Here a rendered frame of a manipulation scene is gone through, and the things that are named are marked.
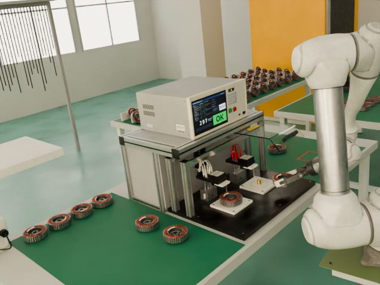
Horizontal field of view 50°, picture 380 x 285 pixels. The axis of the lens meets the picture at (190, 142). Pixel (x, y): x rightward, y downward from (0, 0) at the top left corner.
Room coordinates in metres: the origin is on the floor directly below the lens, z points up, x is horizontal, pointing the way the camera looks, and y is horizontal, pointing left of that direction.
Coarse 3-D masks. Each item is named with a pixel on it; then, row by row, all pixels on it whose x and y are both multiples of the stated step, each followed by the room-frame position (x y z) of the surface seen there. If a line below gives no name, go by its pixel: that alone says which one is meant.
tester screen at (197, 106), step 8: (216, 96) 1.96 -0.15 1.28; (224, 96) 2.01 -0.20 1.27; (192, 104) 1.84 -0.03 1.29; (200, 104) 1.88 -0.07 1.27; (208, 104) 1.92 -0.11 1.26; (216, 104) 1.96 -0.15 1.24; (200, 112) 1.88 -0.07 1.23; (208, 112) 1.92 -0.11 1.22; (216, 112) 1.96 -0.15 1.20; (200, 120) 1.87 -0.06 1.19; (208, 120) 1.91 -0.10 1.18; (224, 120) 2.00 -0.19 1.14; (208, 128) 1.91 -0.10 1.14
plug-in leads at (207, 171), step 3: (201, 162) 1.89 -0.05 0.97; (207, 162) 1.89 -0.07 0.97; (204, 165) 1.87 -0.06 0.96; (207, 165) 1.91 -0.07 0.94; (210, 165) 1.90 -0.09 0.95; (204, 168) 1.87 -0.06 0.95; (207, 168) 1.91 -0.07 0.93; (210, 168) 1.90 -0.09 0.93; (198, 171) 1.91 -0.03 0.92; (201, 171) 1.91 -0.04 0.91; (207, 171) 1.91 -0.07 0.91; (198, 174) 1.90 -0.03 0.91; (201, 174) 1.91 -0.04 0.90; (204, 174) 1.89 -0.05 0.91; (207, 177) 1.87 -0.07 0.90
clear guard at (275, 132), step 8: (264, 120) 2.17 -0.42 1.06; (256, 128) 2.05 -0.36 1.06; (264, 128) 2.03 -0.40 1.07; (272, 128) 2.02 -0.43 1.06; (280, 128) 2.00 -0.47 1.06; (288, 128) 2.00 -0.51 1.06; (296, 128) 2.02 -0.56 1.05; (256, 136) 1.93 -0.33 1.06; (264, 136) 1.91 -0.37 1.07; (272, 136) 1.90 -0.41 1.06; (280, 136) 1.92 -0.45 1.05; (296, 136) 1.97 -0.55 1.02; (280, 144) 1.87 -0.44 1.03; (288, 144) 1.90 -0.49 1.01
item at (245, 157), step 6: (246, 156) 2.03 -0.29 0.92; (252, 156) 2.02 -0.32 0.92; (228, 162) 2.06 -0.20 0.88; (234, 162) 2.04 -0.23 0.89; (240, 162) 2.01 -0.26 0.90; (246, 162) 1.98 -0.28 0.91; (252, 162) 2.01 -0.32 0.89; (234, 168) 2.05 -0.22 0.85; (246, 168) 1.99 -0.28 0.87; (252, 168) 1.97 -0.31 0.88
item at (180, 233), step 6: (168, 228) 1.61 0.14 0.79; (174, 228) 1.62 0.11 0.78; (180, 228) 1.61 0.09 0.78; (186, 228) 1.59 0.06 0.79; (168, 234) 1.56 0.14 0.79; (174, 234) 1.57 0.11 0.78; (180, 234) 1.55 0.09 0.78; (186, 234) 1.56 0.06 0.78; (168, 240) 1.54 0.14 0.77; (174, 240) 1.54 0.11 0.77; (180, 240) 1.53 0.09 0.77
